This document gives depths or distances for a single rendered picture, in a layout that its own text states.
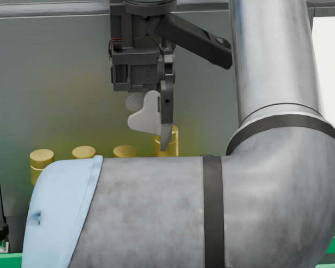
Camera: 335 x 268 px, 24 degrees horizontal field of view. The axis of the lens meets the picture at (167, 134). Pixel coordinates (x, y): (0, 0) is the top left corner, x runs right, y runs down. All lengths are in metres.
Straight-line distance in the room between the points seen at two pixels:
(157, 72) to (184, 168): 0.45
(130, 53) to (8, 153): 0.33
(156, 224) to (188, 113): 0.68
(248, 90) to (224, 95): 0.55
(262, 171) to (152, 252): 0.10
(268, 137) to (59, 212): 0.17
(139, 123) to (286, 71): 0.41
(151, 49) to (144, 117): 0.09
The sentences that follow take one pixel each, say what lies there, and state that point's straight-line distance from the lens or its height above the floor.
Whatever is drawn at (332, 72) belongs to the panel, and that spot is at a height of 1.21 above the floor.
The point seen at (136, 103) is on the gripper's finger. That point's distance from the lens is 1.09.
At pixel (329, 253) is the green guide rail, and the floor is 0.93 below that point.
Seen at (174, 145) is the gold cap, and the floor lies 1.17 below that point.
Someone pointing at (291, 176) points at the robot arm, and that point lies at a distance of 0.56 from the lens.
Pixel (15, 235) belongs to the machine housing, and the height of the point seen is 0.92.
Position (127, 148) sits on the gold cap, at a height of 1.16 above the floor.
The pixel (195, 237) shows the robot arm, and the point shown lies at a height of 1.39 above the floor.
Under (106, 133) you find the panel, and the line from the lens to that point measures 1.21.
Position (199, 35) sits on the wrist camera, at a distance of 1.00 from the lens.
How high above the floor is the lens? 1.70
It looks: 28 degrees down
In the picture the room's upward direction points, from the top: straight up
